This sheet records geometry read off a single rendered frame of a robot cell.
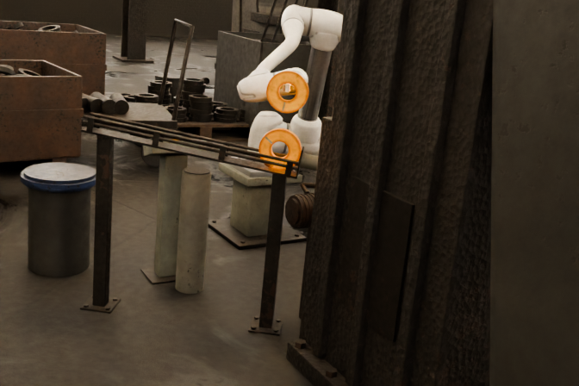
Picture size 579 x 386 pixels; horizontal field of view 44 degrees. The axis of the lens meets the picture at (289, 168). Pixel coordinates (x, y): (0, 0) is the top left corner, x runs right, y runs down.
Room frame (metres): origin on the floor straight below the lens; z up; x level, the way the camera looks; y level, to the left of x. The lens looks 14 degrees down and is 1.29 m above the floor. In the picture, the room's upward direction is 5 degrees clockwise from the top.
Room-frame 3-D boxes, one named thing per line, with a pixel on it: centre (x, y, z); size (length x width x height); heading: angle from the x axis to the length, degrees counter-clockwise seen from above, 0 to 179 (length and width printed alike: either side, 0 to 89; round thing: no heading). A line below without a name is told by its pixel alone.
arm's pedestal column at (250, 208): (3.62, 0.15, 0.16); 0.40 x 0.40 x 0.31; 33
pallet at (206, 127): (5.99, 0.86, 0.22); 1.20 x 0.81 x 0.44; 116
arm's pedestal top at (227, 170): (3.62, 0.15, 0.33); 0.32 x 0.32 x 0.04; 33
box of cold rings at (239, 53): (6.39, -0.01, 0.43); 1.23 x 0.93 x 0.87; 119
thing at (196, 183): (2.84, 0.37, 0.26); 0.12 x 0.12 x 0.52
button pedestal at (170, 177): (2.96, 0.49, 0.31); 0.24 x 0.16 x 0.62; 121
